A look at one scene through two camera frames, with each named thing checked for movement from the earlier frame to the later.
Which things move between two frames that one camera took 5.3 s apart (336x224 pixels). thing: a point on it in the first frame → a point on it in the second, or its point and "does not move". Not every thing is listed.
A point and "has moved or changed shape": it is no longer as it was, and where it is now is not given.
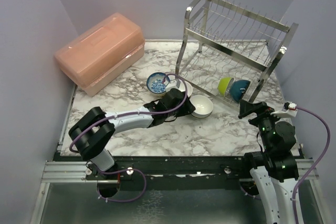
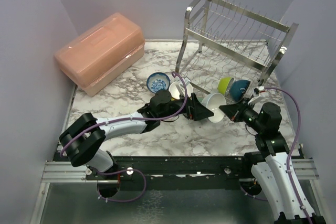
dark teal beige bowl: (238, 88) does not move
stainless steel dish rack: (229, 52) does not move
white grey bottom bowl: (203, 105) has moved or changed shape
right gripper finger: (247, 108) → (233, 111)
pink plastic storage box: (101, 52) does not move
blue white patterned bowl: (155, 85) does not move
